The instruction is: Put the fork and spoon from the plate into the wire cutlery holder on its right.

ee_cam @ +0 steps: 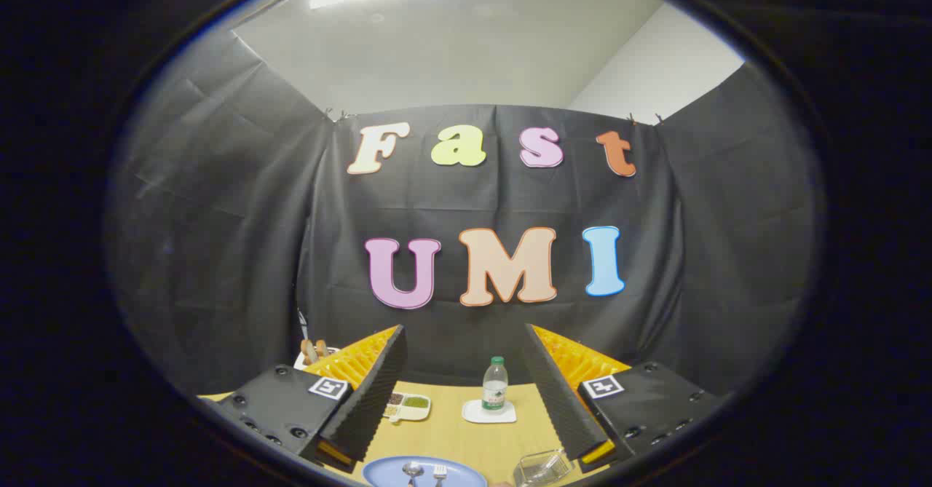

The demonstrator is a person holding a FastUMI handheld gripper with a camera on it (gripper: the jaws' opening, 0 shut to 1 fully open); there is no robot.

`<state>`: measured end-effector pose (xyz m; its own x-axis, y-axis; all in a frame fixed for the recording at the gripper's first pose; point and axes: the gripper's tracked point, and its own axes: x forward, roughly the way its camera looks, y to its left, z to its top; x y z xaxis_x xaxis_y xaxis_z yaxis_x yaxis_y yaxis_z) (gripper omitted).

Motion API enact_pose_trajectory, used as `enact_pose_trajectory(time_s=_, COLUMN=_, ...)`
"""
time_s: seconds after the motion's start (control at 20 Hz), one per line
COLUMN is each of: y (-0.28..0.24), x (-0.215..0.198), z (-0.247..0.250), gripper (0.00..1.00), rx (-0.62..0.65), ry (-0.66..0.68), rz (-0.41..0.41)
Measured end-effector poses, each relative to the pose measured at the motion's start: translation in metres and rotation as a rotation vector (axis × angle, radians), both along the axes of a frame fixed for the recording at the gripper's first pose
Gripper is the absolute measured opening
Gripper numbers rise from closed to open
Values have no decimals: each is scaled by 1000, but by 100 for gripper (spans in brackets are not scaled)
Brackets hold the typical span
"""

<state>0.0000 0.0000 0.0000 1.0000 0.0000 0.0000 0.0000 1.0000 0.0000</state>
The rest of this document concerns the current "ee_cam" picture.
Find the blue round plate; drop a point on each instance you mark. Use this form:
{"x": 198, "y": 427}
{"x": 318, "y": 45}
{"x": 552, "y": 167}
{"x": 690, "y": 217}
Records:
{"x": 386, "y": 472}

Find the white divided condiment dish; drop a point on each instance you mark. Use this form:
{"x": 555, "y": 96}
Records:
{"x": 411, "y": 407}

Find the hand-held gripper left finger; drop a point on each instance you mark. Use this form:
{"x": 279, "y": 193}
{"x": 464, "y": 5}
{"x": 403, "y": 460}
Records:
{"x": 371, "y": 392}

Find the white square coaster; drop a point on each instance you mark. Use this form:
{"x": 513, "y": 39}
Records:
{"x": 473, "y": 414}

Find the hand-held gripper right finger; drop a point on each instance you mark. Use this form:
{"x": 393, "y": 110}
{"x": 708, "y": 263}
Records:
{"x": 557, "y": 392}

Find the clear water bottle green cap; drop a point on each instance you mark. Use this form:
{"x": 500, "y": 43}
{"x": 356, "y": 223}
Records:
{"x": 495, "y": 389}

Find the toasted bread slice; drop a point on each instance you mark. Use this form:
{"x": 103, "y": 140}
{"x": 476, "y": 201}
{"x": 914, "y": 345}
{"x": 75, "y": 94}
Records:
{"x": 321, "y": 347}
{"x": 309, "y": 351}

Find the cream white toaster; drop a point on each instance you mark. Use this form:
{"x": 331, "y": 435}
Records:
{"x": 300, "y": 360}

